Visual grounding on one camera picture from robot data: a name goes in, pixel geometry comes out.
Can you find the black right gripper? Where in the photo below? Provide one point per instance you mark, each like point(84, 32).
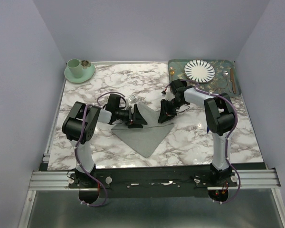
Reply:
point(164, 108)

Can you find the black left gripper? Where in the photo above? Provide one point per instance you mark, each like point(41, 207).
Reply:
point(138, 119)

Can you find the grey woven cloth napkin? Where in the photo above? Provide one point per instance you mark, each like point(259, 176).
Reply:
point(144, 141)

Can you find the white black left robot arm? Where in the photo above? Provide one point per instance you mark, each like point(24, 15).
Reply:
point(80, 124)

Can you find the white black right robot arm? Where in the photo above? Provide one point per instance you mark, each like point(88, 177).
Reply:
point(221, 119)

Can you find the white blue striped plate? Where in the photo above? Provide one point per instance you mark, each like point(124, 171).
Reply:
point(199, 71)

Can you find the teal floral serving tray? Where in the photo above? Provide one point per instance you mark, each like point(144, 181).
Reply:
point(218, 83)

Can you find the silver spoon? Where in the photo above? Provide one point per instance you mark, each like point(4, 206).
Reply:
point(225, 75)

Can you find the mint green floral plate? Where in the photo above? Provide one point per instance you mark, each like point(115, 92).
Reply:
point(88, 72)

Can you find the brown wooden knife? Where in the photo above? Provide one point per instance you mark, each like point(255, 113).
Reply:
point(232, 79)

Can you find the mint green cup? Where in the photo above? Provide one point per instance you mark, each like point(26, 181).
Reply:
point(75, 67)

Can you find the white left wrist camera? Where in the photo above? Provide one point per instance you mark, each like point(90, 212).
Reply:
point(130, 100)

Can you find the gold fork green handle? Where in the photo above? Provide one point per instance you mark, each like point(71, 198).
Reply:
point(171, 73)

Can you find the black metal base frame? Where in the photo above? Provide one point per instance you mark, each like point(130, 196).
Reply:
point(157, 182)

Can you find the aluminium extrusion rail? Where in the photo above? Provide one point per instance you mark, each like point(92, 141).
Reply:
point(58, 180)

